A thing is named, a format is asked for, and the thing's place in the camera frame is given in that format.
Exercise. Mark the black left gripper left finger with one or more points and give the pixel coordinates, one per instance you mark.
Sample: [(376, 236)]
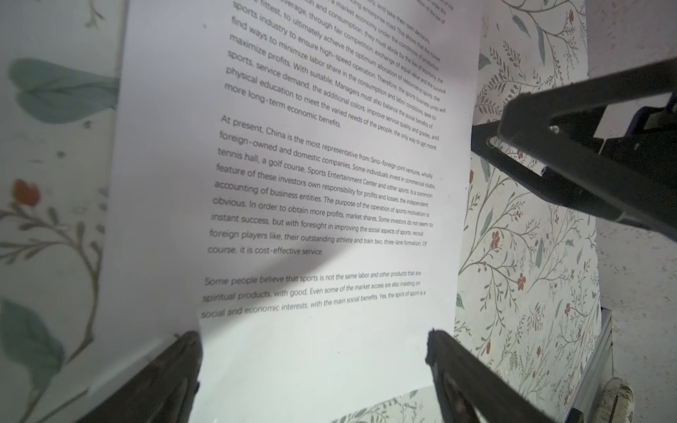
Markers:
[(162, 392)]

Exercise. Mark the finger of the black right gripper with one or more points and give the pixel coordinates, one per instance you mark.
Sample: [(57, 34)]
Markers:
[(550, 186), (636, 172)]

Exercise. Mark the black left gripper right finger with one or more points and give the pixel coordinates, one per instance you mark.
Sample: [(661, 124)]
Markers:
[(468, 391)]

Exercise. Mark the white printed paper sheet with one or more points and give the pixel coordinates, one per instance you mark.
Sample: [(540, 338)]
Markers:
[(289, 180)]

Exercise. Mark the patterned cloth pouch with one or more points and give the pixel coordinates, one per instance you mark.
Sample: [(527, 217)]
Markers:
[(617, 403)]

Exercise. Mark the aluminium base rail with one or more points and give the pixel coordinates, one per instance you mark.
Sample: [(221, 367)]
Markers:
[(597, 372)]

